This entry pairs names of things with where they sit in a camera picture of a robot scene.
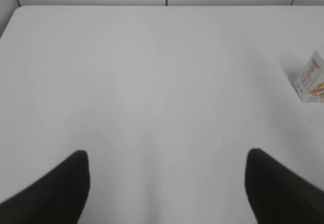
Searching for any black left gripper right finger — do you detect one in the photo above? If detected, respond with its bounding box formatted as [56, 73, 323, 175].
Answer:
[245, 148, 323, 223]

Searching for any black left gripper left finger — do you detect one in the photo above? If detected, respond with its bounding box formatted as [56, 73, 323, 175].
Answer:
[1, 150, 91, 223]

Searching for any white yili changqing bottle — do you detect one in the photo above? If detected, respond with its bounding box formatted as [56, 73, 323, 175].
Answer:
[294, 46, 323, 103]

